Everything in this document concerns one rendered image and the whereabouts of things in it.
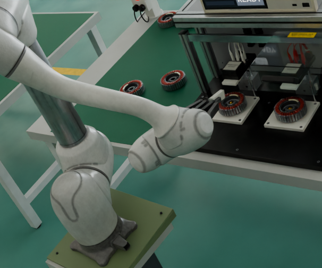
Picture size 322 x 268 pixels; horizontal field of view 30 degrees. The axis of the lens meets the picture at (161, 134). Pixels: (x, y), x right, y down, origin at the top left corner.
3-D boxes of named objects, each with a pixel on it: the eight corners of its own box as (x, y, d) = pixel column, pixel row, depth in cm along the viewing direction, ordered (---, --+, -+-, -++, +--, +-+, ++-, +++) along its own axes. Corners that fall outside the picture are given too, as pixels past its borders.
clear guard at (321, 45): (318, 95, 179) (313, 79, 176) (247, 90, 194) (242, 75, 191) (356, 33, 197) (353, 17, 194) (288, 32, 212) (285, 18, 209)
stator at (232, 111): (238, 118, 222) (236, 110, 220) (213, 115, 229) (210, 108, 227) (252, 99, 228) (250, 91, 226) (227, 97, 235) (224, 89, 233)
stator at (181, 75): (172, 94, 256) (169, 87, 254) (158, 87, 265) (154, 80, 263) (192, 80, 259) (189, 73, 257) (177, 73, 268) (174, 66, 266)
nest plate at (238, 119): (242, 125, 220) (240, 122, 220) (208, 120, 230) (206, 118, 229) (260, 99, 228) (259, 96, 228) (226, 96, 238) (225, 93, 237)
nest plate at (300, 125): (303, 132, 205) (302, 129, 205) (264, 127, 215) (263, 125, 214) (320, 104, 214) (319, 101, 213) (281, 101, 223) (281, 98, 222)
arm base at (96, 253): (111, 272, 188) (103, 262, 184) (69, 249, 203) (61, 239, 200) (147, 228, 195) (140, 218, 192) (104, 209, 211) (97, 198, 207)
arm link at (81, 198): (70, 252, 193) (35, 208, 180) (78, 209, 207) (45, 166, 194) (116, 240, 189) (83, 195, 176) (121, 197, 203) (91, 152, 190)
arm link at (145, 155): (168, 156, 187) (193, 144, 176) (135, 183, 177) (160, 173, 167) (149, 126, 185) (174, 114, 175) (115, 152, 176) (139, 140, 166)
